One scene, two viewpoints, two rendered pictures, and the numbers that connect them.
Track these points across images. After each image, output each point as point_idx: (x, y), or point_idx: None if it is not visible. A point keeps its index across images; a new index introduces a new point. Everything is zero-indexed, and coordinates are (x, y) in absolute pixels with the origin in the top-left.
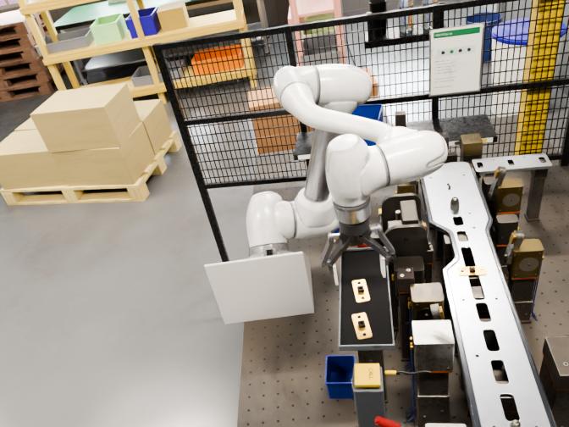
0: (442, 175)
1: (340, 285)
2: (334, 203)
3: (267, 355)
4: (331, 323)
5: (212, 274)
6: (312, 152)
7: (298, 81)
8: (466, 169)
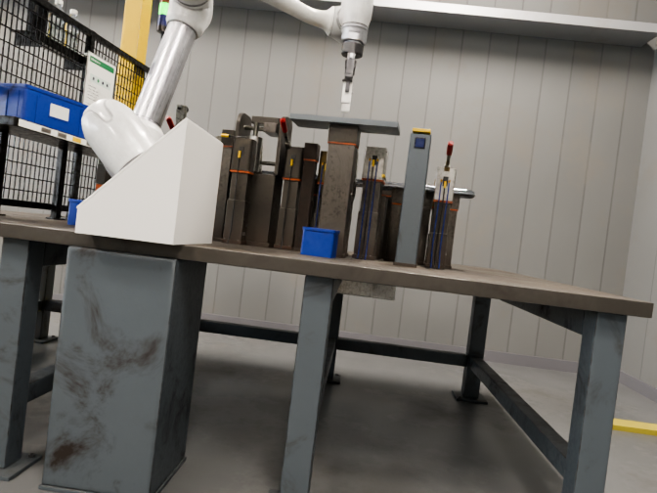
0: None
1: (335, 116)
2: (359, 24)
3: (255, 251)
4: (235, 246)
5: (188, 137)
6: (166, 62)
7: None
8: None
